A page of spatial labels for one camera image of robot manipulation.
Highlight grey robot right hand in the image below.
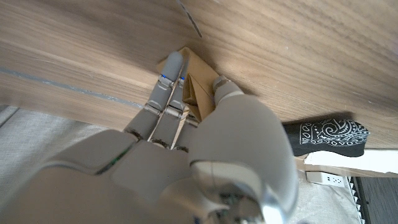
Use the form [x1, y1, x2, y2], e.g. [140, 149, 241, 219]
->
[0, 51, 300, 224]

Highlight brown paper bag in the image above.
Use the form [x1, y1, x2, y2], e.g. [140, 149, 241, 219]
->
[155, 46, 222, 123]

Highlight white power strip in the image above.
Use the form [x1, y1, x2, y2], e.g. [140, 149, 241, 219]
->
[306, 170, 351, 188]

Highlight black patterned bandana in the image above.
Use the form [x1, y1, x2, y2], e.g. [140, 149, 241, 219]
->
[282, 119, 371, 158]

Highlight grey tape outline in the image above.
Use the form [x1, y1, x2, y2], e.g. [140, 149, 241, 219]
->
[0, 67, 147, 110]

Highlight white paper sheets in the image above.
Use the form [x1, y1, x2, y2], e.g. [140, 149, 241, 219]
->
[303, 149, 398, 175]

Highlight black backdrop frame bar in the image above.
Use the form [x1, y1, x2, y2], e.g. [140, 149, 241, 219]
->
[349, 177, 371, 224]

